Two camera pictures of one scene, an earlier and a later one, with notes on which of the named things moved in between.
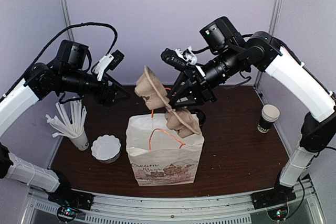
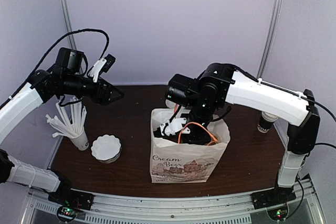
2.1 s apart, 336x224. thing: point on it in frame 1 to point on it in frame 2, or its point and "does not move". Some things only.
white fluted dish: [106, 148] does not move
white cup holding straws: [82, 140] does not move
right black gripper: [201, 89] to [202, 138]
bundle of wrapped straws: [63, 125] does not move
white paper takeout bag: [158, 155] to [172, 162]
